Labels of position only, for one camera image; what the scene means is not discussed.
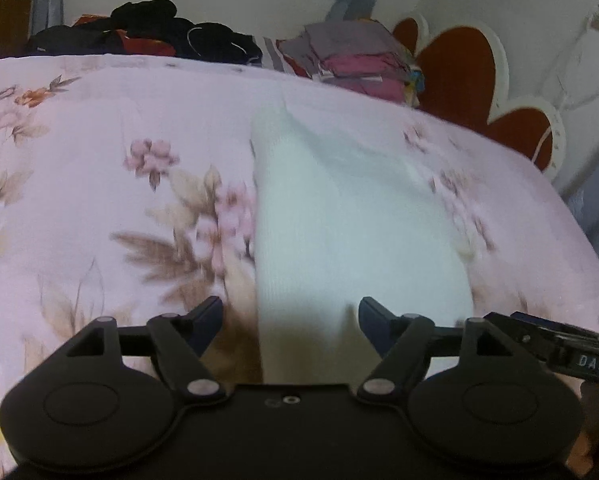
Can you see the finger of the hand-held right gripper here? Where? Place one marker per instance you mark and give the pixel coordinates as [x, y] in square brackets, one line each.
[524, 335]
[539, 321]

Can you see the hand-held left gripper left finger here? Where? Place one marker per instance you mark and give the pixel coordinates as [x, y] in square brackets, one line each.
[207, 320]

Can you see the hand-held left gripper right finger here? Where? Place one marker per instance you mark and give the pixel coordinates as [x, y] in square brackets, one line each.
[374, 319]

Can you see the white cloth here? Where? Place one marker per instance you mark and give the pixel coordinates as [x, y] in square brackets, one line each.
[339, 240]

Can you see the stack of folded clothes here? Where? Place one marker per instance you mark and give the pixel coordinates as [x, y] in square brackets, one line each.
[354, 55]

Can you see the pile of black clothes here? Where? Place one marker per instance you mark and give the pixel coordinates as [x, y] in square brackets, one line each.
[179, 30]

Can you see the pink floral bedsheet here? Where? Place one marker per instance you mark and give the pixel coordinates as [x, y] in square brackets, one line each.
[104, 160]

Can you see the red and white headboard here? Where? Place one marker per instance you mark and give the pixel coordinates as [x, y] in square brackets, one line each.
[459, 75]

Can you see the striped cloth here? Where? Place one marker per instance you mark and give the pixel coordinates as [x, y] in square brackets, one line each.
[277, 57]

